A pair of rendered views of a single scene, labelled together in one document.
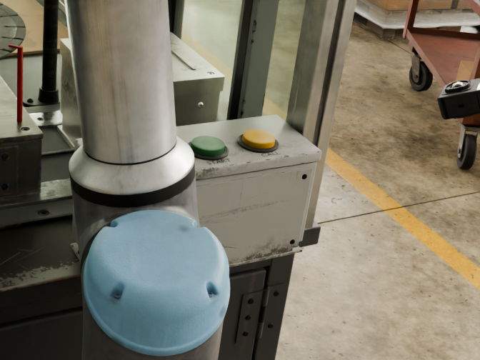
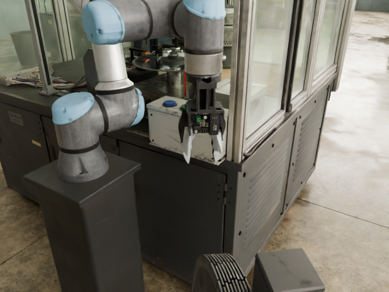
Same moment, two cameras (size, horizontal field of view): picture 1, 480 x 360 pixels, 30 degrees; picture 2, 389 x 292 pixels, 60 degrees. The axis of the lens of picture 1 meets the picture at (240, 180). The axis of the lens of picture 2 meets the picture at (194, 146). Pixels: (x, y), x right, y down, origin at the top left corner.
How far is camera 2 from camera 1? 1.06 m
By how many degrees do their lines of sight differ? 58
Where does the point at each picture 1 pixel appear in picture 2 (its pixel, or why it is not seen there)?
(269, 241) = (202, 153)
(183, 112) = not seen: hidden behind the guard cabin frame
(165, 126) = (106, 72)
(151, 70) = (99, 52)
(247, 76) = not seen: hidden behind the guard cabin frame
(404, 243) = not seen: outside the picture
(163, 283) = (59, 103)
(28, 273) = (146, 133)
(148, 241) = (74, 97)
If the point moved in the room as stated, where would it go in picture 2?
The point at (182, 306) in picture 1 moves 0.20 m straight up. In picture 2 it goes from (55, 109) to (40, 32)
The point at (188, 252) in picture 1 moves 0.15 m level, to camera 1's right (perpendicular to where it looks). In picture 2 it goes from (74, 101) to (82, 120)
